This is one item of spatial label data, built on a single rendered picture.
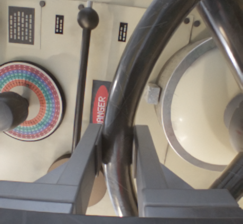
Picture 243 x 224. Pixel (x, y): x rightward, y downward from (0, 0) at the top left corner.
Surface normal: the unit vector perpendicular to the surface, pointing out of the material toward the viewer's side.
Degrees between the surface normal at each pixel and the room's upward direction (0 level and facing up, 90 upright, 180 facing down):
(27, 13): 90
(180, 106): 60
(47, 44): 90
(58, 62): 90
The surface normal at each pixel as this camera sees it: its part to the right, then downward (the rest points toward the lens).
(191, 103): -0.51, 0.14
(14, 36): -0.03, 0.25
